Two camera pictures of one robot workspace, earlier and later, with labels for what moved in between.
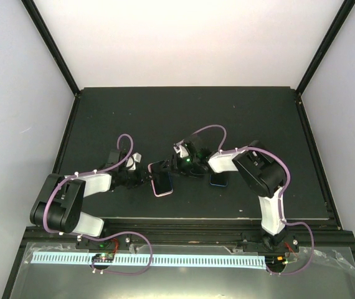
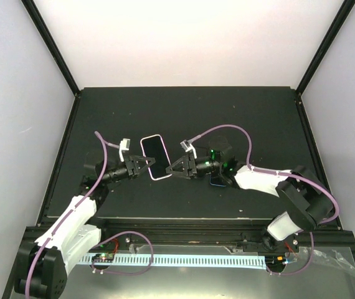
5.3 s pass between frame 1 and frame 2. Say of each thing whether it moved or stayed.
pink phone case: moved
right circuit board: stayed
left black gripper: moved
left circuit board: stayed
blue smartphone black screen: stayed
